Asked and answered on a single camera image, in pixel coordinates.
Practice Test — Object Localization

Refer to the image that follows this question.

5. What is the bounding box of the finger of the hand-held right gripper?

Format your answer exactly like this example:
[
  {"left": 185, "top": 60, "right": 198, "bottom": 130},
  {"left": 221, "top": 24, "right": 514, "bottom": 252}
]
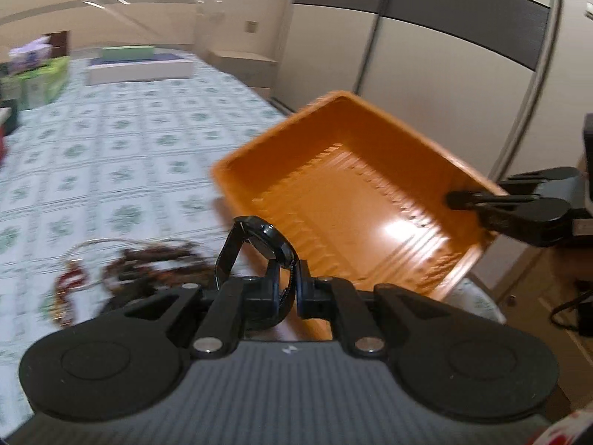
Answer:
[
  {"left": 503, "top": 166, "right": 581, "bottom": 194},
  {"left": 446, "top": 189, "right": 572, "bottom": 248}
]

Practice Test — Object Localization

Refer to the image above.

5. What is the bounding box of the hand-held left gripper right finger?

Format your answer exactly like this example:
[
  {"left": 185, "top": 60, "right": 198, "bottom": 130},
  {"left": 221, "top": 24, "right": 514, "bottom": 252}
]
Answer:
[{"left": 296, "top": 260, "right": 446, "bottom": 359}]

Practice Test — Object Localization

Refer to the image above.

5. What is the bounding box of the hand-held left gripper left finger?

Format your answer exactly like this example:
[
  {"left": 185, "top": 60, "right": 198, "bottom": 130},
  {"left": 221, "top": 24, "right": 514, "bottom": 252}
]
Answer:
[{"left": 123, "top": 260, "right": 297, "bottom": 360}]

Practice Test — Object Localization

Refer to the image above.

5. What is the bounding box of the black wristwatch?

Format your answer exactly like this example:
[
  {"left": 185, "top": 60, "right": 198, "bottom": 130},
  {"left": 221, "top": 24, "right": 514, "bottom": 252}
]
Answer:
[{"left": 214, "top": 215, "right": 300, "bottom": 330}]

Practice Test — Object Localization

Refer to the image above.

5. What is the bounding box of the orange plastic tray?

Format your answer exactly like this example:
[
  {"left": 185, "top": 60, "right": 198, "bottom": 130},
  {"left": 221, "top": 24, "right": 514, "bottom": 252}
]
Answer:
[{"left": 212, "top": 90, "right": 510, "bottom": 340}]

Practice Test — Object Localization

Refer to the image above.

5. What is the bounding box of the black bead necklace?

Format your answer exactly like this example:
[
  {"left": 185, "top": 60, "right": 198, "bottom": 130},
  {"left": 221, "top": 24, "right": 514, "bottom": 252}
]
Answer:
[{"left": 102, "top": 262, "right": 216, "bottom": 309}]

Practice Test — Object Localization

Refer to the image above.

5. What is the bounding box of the red bracelet with gold charm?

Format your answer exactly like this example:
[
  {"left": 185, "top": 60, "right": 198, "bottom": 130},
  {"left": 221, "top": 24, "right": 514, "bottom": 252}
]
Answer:
[{"left": 50, "top": 260, "right": 90, "bottom": 331}]

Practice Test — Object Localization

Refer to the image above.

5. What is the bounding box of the white and grey wardrobe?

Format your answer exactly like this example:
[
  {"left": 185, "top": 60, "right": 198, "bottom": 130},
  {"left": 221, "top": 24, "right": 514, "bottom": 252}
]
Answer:
[{"left": 272, "top": 0, "right": 593, "bottom": 184}]

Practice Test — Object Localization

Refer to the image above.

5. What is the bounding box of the white nightstand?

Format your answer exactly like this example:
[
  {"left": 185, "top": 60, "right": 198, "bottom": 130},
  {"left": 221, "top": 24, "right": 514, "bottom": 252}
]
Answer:
[{"left": 206, "top": 49, "right": 279, "bottom": 99}]

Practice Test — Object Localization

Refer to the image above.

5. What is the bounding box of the white long box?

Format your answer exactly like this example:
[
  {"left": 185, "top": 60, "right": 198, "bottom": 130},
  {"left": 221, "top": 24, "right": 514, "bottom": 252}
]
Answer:
[{"left": 86, "top": 58, "right": 193, "bottom": 85}]

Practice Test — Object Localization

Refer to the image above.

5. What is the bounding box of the green long box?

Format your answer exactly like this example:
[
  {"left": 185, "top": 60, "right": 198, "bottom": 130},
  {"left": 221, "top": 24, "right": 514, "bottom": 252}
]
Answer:
[{"left": 101, "top": 45, "right": 156, "bottom": 62}]

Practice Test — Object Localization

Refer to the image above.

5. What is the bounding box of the green tissue box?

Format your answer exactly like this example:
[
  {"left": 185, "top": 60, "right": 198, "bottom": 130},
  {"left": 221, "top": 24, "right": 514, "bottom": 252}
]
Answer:
[
  {"left": 19, "top": 56, "right": 71, "bottom": 109},
  {"left": 0, "top": 73, "right": 24, "bottom": 105}
]

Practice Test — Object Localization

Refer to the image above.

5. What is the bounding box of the dark wooden box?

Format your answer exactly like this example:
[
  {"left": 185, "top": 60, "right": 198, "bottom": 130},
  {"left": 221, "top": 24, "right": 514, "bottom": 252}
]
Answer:
[{"left": 44, "top": 31, "right": 71, "bottom": 55}]

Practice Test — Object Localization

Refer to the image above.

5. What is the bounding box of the purple and white tissue packet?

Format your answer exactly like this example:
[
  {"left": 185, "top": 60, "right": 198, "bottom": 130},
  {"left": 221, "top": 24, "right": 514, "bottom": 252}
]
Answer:
[{"left": 8, "top": 37, "right": 53, "bottom": 75}]

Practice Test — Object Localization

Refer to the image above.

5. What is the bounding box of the black cable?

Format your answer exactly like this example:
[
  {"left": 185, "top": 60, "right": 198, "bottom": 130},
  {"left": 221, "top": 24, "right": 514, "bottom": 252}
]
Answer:
[{"left": 550, "top": 278, "right": 593, "bottom": 332}]

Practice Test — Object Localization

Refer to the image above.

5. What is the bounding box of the dark red bead bracelet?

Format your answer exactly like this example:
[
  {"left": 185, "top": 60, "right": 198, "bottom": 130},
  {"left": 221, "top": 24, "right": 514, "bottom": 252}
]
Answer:
[{"left": 116, "top": 241, "right": 196, "bottom": 266}]

